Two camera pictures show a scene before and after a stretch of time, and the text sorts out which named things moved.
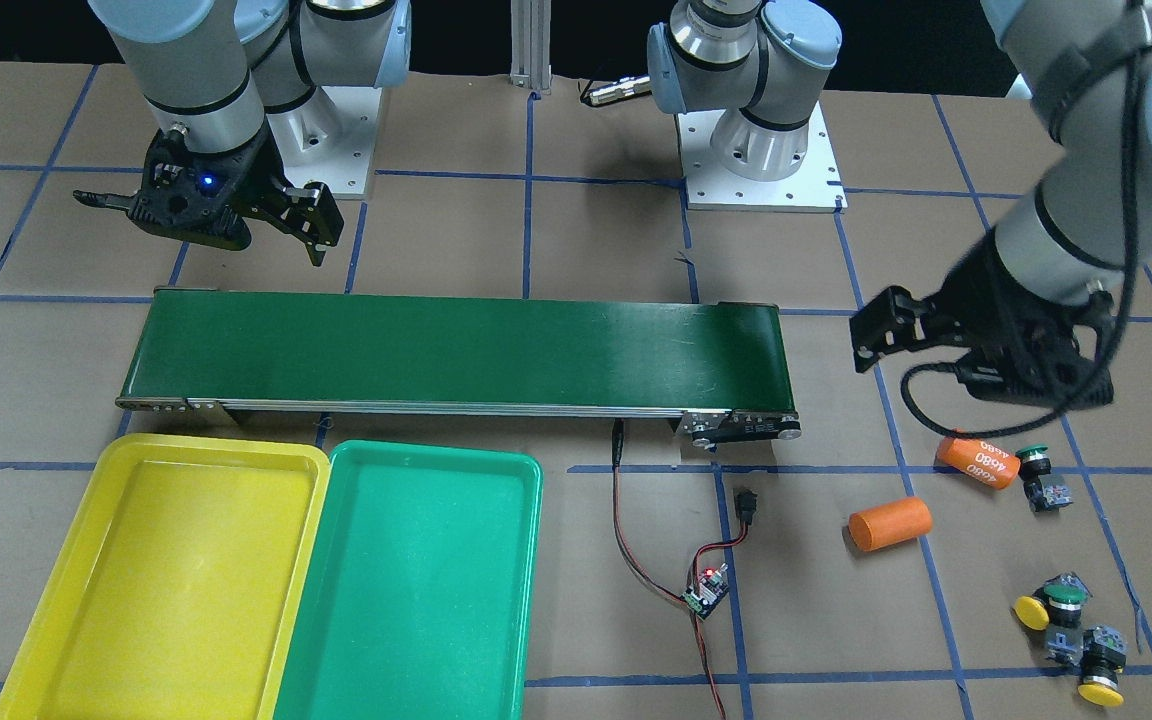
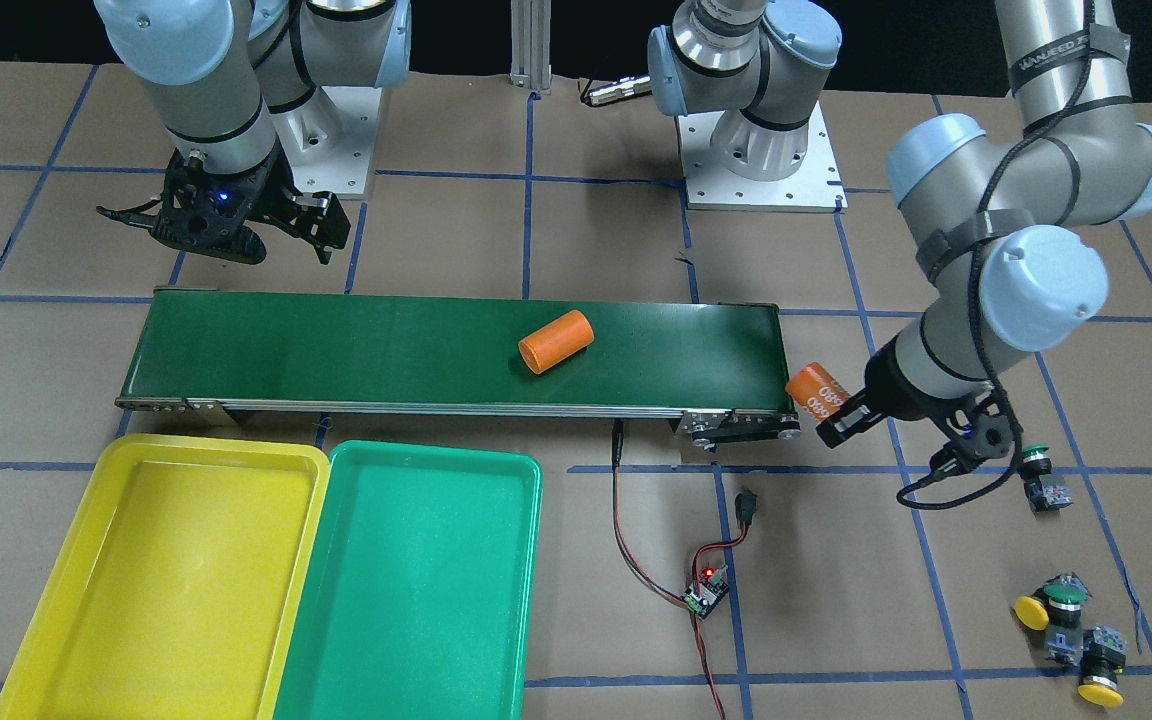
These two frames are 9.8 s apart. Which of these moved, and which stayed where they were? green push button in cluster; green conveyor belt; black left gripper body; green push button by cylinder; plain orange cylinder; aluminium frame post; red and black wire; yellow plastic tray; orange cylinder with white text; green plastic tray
Moved: orange cylinder with white text; black left gripper body; plain orange cylinder
Stayed: red and black wire; aluminium frame post; yellow plastic tray; green plastic tray; green conveyor belt; green push button by cylinder; green push button in cluster
